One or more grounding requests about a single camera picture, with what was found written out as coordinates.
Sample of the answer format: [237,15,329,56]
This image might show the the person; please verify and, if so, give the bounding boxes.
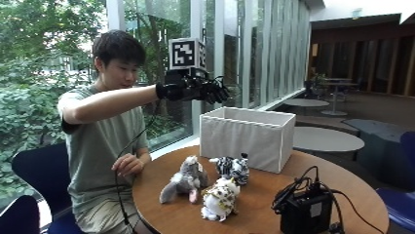
[56,29,162,234]

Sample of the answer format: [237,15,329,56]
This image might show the white marker cube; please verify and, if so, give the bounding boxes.
[168,37,208,71]

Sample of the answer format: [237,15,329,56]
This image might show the grey plush toy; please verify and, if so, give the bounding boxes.
[158,155,210,205]

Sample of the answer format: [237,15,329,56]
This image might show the white fabric storage box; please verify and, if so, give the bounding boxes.
[198,106,297,175]

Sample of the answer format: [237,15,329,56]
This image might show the dark blue chair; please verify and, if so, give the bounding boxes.
[11,141,83,234]
[0,195,41,234]

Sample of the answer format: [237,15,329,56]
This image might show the round grey side table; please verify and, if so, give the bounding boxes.
[283,97,331,115]
[291,126,366,162]

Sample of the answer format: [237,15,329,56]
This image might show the potted plant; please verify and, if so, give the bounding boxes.
[303,73,330,99]

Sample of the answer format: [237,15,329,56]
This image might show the zebra plush toy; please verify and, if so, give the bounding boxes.
[209,152,251,186]

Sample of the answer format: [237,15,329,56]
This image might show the spotted white plush toy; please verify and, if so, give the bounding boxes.
[200,176,241,223]

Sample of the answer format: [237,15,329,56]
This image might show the tall round bar table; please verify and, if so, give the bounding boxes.
[321,77,361,117]

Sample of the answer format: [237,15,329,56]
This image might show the grey upholstered bench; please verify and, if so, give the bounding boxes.
[341,118,415,190]

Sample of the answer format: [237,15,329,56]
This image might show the black electronics box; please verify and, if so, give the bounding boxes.
[278,190,335,234]

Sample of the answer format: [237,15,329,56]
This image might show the black glove cable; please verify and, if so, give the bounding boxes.
[113,98,164,234]

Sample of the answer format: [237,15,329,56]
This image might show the black box cables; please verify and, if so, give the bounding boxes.
[271,165,387,234]

